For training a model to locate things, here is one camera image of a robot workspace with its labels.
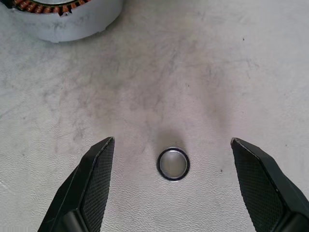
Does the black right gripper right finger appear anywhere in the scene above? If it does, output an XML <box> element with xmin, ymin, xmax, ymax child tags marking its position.
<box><xmin>230</xmin><ymin>137</ymin><xmax>309</xmax><ymax>232</ymax></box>

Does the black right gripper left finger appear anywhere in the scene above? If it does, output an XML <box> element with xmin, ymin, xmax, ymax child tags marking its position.
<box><xmin>37</xmin><ymin>136</ymin><xmax>115</xmax><ymax>232</ymax></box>

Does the small silver bearing ring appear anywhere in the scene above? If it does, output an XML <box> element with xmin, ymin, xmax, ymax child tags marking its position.
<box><xmin>156</xmin><ymin>146</ymin><xmax>191</xmax><ymax>182</ymax></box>

